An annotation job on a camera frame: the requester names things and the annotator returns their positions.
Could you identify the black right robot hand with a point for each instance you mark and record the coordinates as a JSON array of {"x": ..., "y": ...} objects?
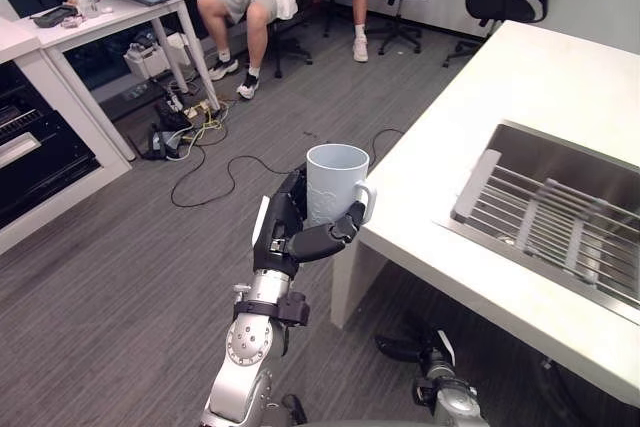
[{"x": 400, "y": 348}]

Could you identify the white plastic box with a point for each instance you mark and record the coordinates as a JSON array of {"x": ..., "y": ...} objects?
[{"x": 150, "y": 54}]

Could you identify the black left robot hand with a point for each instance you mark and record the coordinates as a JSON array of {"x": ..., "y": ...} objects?
[{"x": 280, "y": 227}]

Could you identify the stainless steel sink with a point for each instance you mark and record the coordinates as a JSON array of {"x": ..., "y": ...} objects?
[{"x": 530, "y": 157}]

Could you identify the small white mouse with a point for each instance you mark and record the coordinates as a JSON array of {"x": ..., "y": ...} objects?
[{"x": 106, "y": 9}]

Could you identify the white desk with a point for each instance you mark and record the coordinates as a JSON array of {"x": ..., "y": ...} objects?
[{"x": 135, "y": 9}]

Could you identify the black dishwasher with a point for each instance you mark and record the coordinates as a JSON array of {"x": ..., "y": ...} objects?
[{"x": 35, "y": 147}]

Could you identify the black flat case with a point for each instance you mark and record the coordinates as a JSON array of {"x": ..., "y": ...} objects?
[{"x": 52, "y": 17}]

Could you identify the white sink counter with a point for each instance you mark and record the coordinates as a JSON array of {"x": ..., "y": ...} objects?
[{"x": 540, "y": 77}]

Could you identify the white power strip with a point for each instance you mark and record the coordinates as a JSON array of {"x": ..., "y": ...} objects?
[{"x": 175, "y": 97}]

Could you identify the empty black office chair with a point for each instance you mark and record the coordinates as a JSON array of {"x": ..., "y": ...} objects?
[{"x": 505, "y": 4}]

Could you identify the light blue ceramic mug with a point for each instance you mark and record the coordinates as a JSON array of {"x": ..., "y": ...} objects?
[{"x": 332, "y": 182}]

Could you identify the white dishwasher cabinet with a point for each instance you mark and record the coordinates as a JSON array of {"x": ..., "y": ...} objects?
[{"x": 60, "y": 97}]

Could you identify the black power adapter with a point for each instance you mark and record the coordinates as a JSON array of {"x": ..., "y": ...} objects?
[{"x": 167, "y": 142}]

